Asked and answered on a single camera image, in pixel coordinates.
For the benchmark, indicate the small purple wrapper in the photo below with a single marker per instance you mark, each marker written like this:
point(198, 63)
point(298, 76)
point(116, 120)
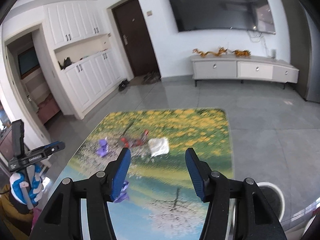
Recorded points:
point(102, 148)

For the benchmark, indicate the landscape print table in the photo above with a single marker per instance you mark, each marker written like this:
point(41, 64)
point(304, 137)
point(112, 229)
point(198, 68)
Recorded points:
point(175, 120)

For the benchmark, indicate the white round bin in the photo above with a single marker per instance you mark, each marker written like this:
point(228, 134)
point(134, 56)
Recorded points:
point(271, 195)

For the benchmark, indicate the dark framed window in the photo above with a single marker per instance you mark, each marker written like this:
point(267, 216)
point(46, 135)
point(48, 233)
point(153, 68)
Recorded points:
point(28, 61)

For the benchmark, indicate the white television console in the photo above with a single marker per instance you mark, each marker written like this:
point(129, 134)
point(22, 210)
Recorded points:
point(215, 72)

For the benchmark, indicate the white paper bag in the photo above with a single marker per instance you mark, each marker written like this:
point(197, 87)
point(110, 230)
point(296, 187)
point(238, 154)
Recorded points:
point(158, 147)

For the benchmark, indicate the yellow cloth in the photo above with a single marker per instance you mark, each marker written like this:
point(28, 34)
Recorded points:
point(8, 212)

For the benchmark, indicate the pair of brown shoes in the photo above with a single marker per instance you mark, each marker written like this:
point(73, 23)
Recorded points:
point(151, 77)

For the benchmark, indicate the red snack wrapper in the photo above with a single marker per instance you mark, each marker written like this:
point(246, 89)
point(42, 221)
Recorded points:
point(135, 141)

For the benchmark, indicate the pink cloth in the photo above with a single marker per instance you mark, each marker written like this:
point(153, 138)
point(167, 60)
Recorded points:
point(36, 217)

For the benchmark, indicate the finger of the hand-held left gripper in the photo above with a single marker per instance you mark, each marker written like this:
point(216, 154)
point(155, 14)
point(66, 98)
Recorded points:
point(55, 146)

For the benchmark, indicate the white wall cabinet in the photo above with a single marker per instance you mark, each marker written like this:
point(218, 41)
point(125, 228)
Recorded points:
point(85, 80)

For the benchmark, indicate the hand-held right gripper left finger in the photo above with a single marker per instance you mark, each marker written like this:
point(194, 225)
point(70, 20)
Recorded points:
point(121, 175)

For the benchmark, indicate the wall light switch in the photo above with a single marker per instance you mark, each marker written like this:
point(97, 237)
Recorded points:
point(149, 13)

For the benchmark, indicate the pink bed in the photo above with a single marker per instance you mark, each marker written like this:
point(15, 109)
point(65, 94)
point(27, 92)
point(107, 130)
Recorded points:
point(48, 106)

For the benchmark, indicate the grey refrigerator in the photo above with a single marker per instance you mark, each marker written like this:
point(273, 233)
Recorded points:
point(300, 55)

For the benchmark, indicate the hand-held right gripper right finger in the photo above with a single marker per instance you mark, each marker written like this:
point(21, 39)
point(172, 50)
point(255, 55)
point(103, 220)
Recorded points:
point(197, 177)

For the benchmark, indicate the black wall television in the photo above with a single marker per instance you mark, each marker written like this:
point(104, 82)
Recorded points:
point(220, 7)

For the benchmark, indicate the black handbag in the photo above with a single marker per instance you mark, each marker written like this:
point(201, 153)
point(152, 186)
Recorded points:
point(67, 62)

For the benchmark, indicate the person's left hand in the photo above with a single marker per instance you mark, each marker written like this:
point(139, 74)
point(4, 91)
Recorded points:
point(17, 187)

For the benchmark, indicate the dark brown entrance door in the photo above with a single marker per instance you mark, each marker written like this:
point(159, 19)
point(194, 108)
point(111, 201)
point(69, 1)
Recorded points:
point(135, 42)

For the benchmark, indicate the golden dragon figurine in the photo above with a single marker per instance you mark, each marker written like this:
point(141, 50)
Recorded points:
point(203, 53)
point(221, 51)

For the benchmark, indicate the golden tiger figurine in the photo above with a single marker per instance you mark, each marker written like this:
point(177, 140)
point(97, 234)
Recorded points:
point(242, 53)

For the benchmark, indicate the large purple wrapper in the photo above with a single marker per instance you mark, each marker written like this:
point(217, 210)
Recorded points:
point(125, 195)

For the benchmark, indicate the pair of black shoes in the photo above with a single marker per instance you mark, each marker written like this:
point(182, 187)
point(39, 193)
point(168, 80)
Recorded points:
point(123, 85)

